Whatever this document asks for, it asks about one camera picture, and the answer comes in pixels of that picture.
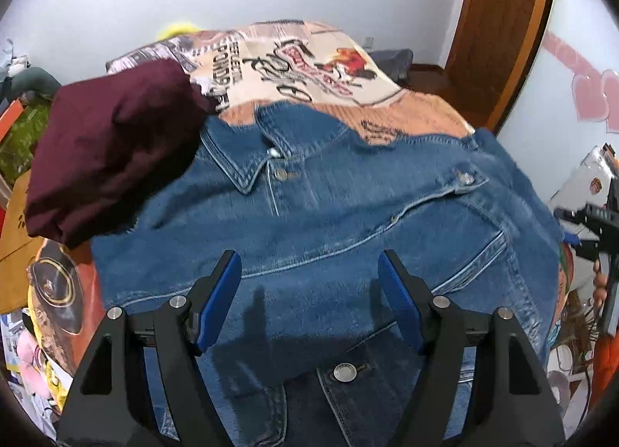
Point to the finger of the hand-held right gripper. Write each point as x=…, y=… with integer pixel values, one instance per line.
x=587, y=245
x=580, y=222

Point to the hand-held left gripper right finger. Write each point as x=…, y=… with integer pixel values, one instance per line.
x=401, y=302

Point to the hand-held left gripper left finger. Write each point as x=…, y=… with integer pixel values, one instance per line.
x=220, y=302

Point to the blue denim jacket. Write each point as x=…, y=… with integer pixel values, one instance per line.
x=314, y=215

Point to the maroon folded garment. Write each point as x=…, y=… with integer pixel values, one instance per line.
x=111, y=147

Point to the wooden door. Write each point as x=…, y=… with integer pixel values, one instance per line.
x=503, y=31

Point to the pile of printed papers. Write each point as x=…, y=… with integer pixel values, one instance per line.
x=12, y=374

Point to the dark grey bag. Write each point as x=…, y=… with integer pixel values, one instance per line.
x=394, y=62

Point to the printed blanket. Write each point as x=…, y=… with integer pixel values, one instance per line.
x=300, y=65

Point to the yellow round cushion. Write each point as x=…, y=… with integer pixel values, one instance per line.
x=174, y=30

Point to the orange box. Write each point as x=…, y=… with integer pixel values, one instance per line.
x=10, y=118

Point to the grey plush pillow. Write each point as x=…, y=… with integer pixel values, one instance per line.
x=34, y=82

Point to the white wall socket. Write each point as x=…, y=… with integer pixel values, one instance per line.
x=368, y=42

